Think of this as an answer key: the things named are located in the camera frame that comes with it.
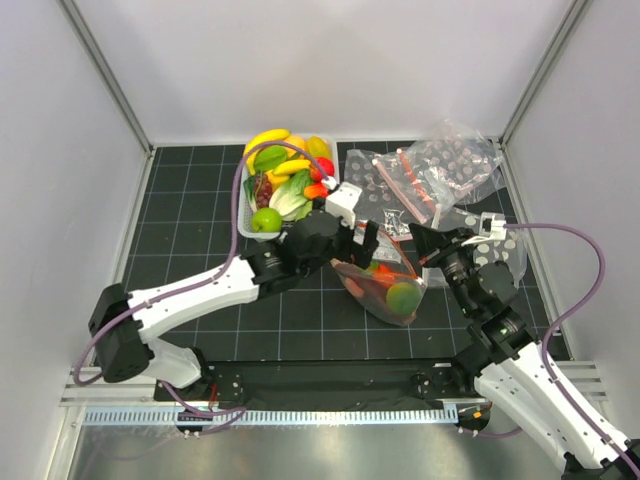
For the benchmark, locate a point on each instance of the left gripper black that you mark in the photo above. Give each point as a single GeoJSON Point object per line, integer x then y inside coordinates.
{"type": "Point", "coordinates": [360, 254]}

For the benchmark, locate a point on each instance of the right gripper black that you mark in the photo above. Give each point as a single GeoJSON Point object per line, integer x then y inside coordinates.
{"type": "Point", "coordinates": [426, 242]}

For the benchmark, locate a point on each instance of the orange carrot toy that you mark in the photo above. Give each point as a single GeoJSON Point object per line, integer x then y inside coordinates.
{"type": "Point", "coordinates": [383, 275]}

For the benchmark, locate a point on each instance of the zip bag red zipper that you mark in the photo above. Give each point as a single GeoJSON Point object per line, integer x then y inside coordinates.
{"type": "Point", "coordinates": [371, 295]}

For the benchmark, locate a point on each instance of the green orange mango toy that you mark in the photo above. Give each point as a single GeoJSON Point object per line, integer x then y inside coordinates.
{"type": "Point", "coordinates": [403, 298]}

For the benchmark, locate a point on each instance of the red strawberry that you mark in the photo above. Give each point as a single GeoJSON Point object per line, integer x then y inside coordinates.
{"type": "Point", "coordinates": [320, 166]}
{"type": "Point", "coordinates": [316, 190]}

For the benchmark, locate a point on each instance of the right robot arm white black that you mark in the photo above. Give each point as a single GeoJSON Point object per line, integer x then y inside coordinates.
{"type": "Point", "coordinates": [508, 365]}

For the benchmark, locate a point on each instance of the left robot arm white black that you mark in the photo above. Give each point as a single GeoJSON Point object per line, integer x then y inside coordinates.
{"type": "Point", "coordinates": [127, 328]}

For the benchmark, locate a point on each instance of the polka dot bag right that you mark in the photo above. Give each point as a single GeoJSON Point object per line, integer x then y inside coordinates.
{"type": "Point", "coordinates": [511, 249]}

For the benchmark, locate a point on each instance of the polka dot bag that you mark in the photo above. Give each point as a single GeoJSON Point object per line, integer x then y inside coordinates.
{"type": "Point", "coordinates": [457, 161]}
{"type": "Point", "coordinates": [511, 249]}

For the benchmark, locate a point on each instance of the polka dot bag back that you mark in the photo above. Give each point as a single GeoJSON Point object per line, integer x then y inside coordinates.
{"type": "Point", "coordinates": [457, 161]}

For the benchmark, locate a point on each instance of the white plastic food bin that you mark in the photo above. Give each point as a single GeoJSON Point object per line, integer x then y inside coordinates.
{"type": "Point", "coordinates": [244, 211]}

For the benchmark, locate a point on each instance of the bok choy toy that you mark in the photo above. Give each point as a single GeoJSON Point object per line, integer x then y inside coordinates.
{"type": "Point", "coordinates": [289, 197]}

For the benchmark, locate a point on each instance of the green apple toy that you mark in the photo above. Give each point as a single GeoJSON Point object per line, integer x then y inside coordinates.
{"type": "Point", "coordinates": [266, 220]}

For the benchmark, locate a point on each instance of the small yellow banana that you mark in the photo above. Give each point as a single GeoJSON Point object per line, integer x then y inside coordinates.
{"type": "Point", "coordinates": [291, 167]}

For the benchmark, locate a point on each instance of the yellow starfruit toy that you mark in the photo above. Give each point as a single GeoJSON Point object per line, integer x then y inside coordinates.
{"type": "Point", "coordinates": [318, 147]}

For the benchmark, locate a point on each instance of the purple grapes toy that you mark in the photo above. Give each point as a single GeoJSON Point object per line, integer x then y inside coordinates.
{"type": "Point", "coordinates": [258, 191]}

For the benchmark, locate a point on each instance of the orange fruit toy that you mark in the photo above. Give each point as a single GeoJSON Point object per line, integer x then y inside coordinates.
{"type": "Point", "coordinates": [294, 142]}

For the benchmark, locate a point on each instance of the black grid mat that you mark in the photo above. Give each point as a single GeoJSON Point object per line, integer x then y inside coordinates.
{"type": "Point", "coordinates": [183, 228]}

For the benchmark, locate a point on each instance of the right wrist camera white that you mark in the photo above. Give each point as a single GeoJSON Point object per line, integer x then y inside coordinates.
{"type": "Point", "coordinates": [492, 228]}

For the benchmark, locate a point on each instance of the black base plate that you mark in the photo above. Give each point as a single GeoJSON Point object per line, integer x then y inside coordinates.
{"type": "Point", "coordinates": [334, 385]}

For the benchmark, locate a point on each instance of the slotted cable duct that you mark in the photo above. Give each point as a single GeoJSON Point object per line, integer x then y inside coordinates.
{"type": "Point", "coordinates": [176, 416]}

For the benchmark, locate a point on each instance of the right aluminium frame post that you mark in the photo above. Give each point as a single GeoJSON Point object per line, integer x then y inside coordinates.
{"type": "Point", "coordinates": [562, 35]}

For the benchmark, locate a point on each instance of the aluminium frame post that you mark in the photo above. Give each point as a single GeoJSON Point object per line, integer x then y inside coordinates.
{"type": "Point", "coordinates": [562, 35]}
{"type": "Point", "coordinates": [88, 41]}

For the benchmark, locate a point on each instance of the left aluminium frame post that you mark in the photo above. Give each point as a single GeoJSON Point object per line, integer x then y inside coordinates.
{"type": "Point", "coordinates": [88, 41]}

